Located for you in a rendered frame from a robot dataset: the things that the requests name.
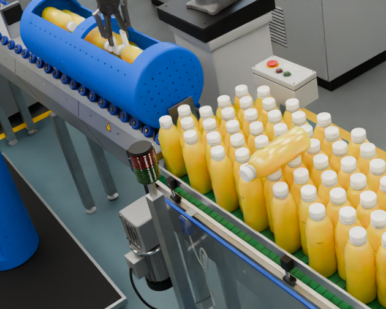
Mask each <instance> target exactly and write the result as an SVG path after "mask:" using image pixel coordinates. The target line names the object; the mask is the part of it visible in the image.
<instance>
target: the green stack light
mask: <svg viewBox="0 0 386 309"><path fill-rule="evenodd" d="M133 168H134V167H133ZM134 172H135V176H136V178H137V181H138V182H139V183H140V184H143V185H150V184H152V183H155V182H156V181H158V179H160V177H161V173H160V170H159V166H158V163H157V160H156V163H155V164H154V165H153V166H152V167H150V168H148V169H144V170H138V169H135V168H134Z"/></svg>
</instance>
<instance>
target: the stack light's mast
mask: <svg viewBox="0 0 386 309"><path fill-rule="evenodd" d="M152 149H153V145H152V143H151V142H149V141H147V140H140V141H138V142H135V143H133V144H132V145H131V146H130V147H129V149H128V152H129V154H130V155H131V156H135V157H141V156H145V155H147V154H148V153H149V152H150V151H151V150H152ZM147 187H148V191H149V194H150V196H151V197H156V196H157V195H158V192H157V188H156V184H155V183H152V184H150V185H147Z"/></svg>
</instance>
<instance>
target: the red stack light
mask: <svg viewBox="0 0 386 309"><path fill-rule="evenodd" d="M129 156H130V159H131V162H132V165H133V167H134V168H135V169H138V170H144V169H148V168H150V167H152V166H153V165H154V164H155V163H156V160H157V159H156V155H155V152H154V148H153V149H152V150H151V151H150V152H149V153H148V154H147V155H145V156H141V157H135V156H131V155H129Z"/></svg>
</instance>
